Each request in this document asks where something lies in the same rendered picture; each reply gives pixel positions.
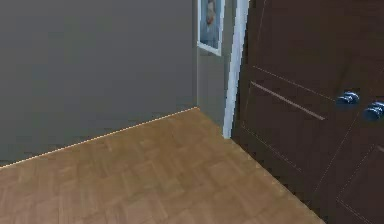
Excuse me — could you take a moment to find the dark brown room door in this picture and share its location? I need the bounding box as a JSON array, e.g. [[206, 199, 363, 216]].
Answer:
[[231, 0, 384, 224]]

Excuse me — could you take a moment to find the white door frame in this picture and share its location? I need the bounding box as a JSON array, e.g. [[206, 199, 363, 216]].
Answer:
[[221, 0, 251, 140]]

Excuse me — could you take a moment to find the white framed wall picture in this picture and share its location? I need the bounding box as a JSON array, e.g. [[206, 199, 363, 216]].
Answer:
[[197, 0, 226, 57]]

